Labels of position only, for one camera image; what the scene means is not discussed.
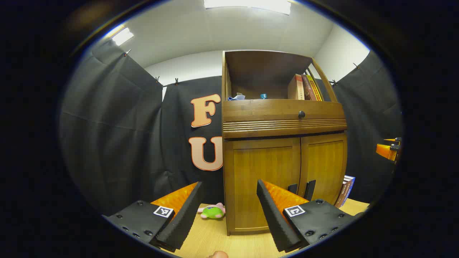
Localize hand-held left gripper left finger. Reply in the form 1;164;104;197
102;181;203;253

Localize tan red book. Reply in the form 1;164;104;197
288;74;304;100

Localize wooden double-door shoe cabinet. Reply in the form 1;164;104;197
221;49;348;236

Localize blue standing book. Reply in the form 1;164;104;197
344;175;356;201

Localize wooden cabinet door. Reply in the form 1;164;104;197
299;133;347;206
224;137;301;233

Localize wide ceiling light panel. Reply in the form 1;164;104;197
204;0;292;15

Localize dark brown slim book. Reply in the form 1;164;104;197
302;75;318;101

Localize dark brown standing book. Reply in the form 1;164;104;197
334;179;350;209

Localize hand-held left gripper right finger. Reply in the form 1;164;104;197
256;179;364;253

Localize green pink plush toy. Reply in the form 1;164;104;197
197;202;226;219

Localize small ceiling light panel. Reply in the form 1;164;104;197
112;28;134;46

